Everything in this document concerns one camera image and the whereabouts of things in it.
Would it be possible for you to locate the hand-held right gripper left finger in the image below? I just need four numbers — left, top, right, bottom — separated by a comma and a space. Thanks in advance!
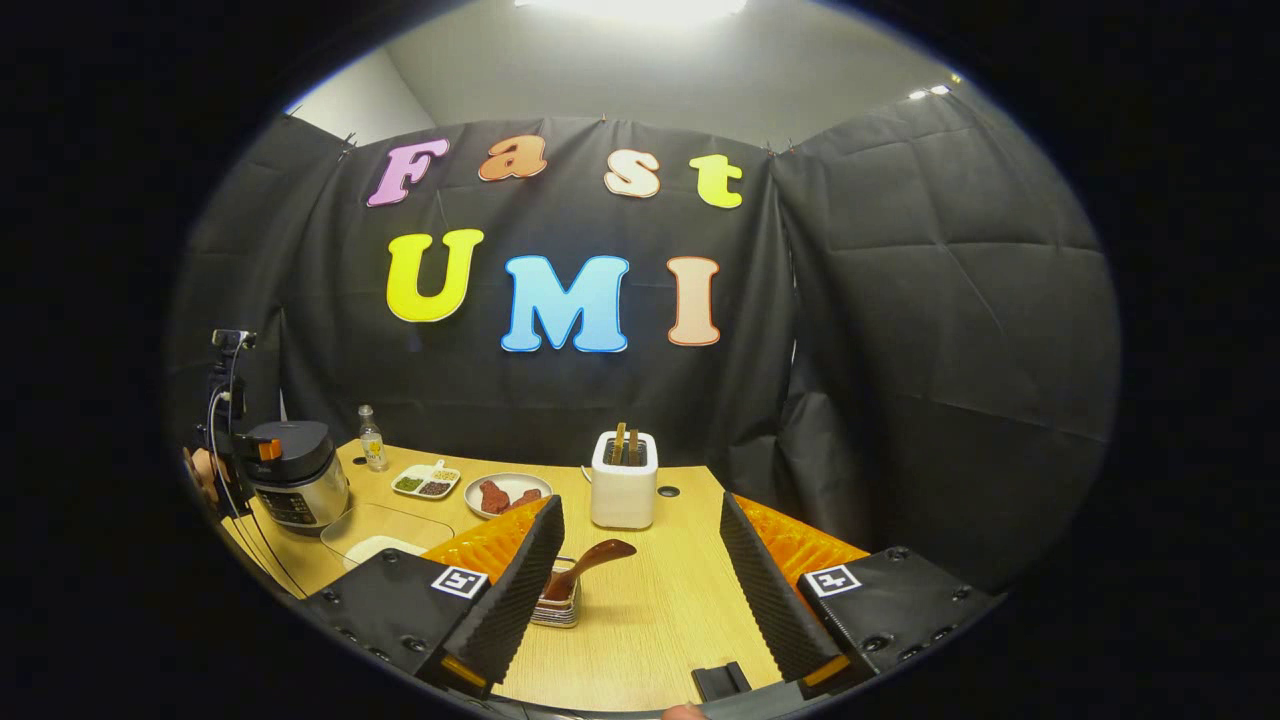
300, 495, 566, 699

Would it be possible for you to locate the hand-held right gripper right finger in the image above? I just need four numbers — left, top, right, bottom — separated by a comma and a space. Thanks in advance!
719, 490, 1001, 698

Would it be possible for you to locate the black and silver rice cooker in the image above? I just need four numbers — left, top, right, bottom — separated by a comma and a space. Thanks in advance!
243, 421, 351, 537

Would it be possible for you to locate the brown wooden spoon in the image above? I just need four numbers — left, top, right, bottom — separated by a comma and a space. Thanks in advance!
543, 539, 638, 602

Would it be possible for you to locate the small clear glass bottle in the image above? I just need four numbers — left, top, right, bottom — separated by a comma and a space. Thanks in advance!
358, 405, 389, 473

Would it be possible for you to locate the white round plate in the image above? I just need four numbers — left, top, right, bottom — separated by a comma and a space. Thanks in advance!
464, 472, 554, 521

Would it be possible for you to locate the clear glass dish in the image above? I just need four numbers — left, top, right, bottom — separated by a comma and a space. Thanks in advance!
320, 502, 456, 573

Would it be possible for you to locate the white toaster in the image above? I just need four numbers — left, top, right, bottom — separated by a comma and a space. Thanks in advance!
590, 430, 659, 531

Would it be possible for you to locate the white sectioned bean dish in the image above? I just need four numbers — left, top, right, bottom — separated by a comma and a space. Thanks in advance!
390, 459, 462, 500

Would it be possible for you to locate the black backdrop cloth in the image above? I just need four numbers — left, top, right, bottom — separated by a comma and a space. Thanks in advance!
165, 90, 1121, 601

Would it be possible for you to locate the long ceiling light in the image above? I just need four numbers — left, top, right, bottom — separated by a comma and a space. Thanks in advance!
513, 0, 749, 29

